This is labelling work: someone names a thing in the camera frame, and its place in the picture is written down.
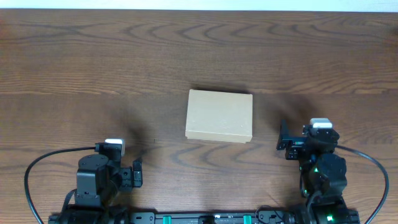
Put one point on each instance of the brown cardboard box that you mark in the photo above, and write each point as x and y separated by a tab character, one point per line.
219	116

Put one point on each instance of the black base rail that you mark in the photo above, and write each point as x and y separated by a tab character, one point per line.
265	216

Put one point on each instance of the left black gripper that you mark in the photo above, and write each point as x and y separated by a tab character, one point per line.
128	174

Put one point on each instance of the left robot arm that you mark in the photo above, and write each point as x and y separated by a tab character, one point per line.
98	181

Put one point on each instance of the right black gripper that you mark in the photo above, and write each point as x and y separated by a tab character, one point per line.
295	147

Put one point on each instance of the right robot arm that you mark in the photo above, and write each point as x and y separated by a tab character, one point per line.
322	172

